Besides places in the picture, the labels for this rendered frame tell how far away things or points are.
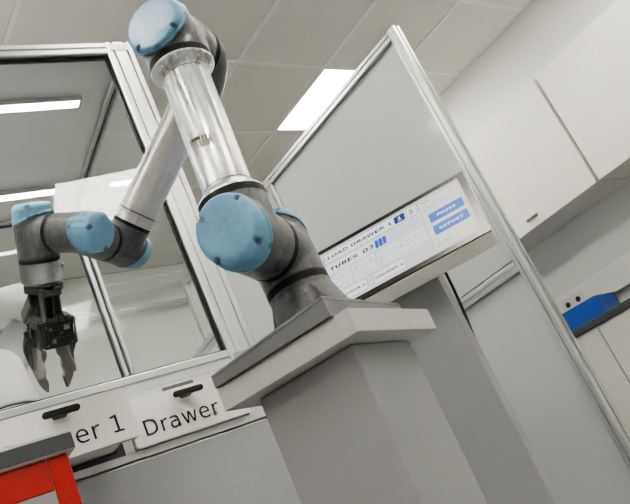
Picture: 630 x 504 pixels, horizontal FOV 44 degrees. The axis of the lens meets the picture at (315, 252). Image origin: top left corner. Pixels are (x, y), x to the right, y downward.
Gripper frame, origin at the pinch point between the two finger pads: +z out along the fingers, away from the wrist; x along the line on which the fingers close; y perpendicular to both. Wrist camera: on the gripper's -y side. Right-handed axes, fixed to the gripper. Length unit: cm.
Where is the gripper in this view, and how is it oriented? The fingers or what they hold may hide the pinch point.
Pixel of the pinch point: (55, 381)
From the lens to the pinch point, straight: 162.7
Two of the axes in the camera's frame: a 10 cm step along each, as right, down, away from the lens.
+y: 5.7, 1.0, -8.2
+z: 0.9, 9.8, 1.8
